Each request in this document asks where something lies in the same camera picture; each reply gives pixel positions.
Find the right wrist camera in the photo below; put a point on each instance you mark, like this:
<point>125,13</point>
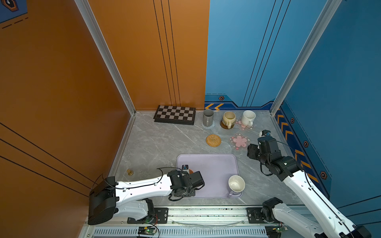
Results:
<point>265,133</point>

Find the pink flower coaster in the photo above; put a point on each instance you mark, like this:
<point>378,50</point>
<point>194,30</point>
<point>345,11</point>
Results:
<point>242,127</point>
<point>239,141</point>

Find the small gold object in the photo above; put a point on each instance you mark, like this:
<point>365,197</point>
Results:
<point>130,172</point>

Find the white ceramic mug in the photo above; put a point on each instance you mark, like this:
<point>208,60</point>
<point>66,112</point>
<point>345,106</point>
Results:
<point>248,118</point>

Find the light blue woven coaster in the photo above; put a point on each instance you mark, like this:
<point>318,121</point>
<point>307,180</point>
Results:
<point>208,128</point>

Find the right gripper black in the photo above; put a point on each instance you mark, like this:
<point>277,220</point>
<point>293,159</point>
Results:
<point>251,150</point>

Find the aluminium frame post left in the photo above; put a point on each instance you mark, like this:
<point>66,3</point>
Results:
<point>97,35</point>

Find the aluminium frame post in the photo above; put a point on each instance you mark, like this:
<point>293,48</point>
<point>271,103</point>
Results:
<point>97,35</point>
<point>313,38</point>

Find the aluminium frame post right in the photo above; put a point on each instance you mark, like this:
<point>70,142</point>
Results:
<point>313,38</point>

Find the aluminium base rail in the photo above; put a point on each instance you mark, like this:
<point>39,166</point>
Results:
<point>191,222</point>

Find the tan rattan round coaster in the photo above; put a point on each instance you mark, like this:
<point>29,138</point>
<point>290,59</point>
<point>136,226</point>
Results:
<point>213,140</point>

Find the lavender plastic tray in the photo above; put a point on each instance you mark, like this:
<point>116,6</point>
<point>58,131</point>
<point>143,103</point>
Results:
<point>216,170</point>

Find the grey metal cup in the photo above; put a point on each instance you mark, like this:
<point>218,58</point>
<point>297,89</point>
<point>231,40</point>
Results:
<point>208,116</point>

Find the yellow ceramic mug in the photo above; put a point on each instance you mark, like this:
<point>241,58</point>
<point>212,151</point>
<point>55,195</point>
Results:
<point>229,118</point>

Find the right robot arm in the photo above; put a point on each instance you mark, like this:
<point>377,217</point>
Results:
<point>330,222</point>

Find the brown wooden round coaster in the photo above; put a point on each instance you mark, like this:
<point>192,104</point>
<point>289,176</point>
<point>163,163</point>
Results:
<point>225,126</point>

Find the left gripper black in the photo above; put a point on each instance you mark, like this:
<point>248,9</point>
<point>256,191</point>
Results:
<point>192,194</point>

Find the white lavender mug lower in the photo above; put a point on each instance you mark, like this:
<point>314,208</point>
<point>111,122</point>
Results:
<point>236,186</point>

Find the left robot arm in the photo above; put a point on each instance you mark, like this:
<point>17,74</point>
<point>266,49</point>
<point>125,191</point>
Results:
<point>131,199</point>

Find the folded chessboard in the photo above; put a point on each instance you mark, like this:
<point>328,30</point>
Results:
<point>175,115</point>

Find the green circuit board left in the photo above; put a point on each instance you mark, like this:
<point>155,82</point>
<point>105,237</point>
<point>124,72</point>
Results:
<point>147,231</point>

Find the circuit board right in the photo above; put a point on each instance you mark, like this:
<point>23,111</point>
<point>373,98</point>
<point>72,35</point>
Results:
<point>275,232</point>

